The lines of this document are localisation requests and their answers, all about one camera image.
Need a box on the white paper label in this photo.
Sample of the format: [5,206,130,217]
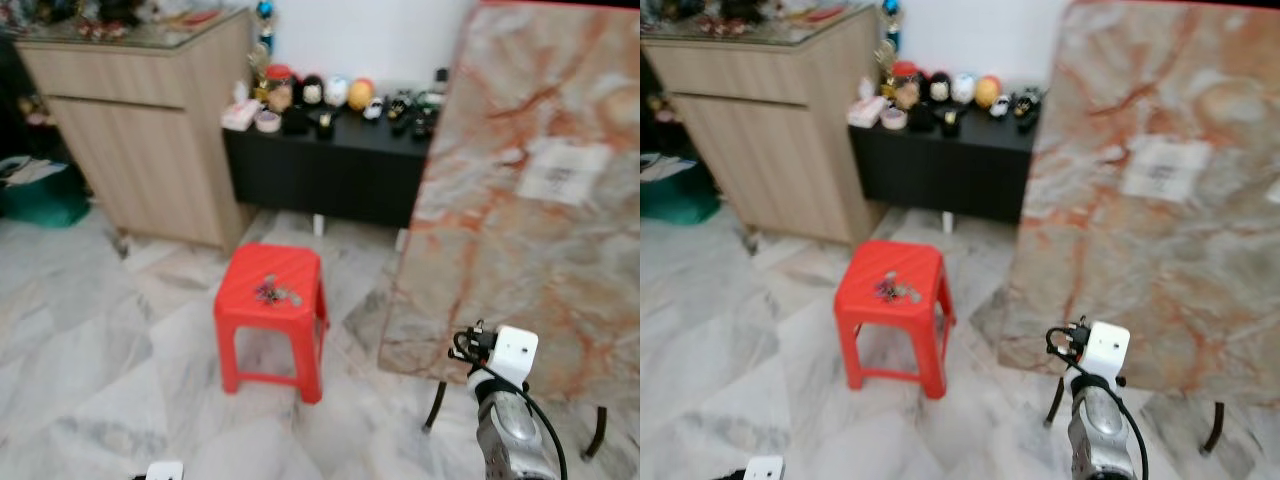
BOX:
[1119,137,1214,204]
[517,139,614,207]

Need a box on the orange veined marble table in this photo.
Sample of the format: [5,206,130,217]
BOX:
[1000,0,1280,412]
[379,0,641,407]

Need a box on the pink small box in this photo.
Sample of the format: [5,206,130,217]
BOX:
[847,95,887,128]
[221,99,262,132]

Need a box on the red plastic stool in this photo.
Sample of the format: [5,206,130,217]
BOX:
[213,242,330,405]
[833,239,957,400]

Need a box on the light wooden cabinet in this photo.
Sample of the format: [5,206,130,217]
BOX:
[14,9,260,252]
[640,7,887,247]

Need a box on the bunch of keys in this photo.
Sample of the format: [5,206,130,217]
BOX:
[253,277,304,308]
[872,276,924,305]

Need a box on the green storage container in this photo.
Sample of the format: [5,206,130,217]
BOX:
[640,154,722,227]
[0,158,92,230]

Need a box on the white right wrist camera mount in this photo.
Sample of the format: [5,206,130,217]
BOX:
[1086,320,1132,381]
[490,325,540,388]

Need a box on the black low sideboard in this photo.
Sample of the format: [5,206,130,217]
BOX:
[847,90,1042,227]
[221,85,442,232]

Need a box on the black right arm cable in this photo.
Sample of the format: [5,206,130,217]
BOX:
[1088,370,1151,480]
[488,374,570,480]

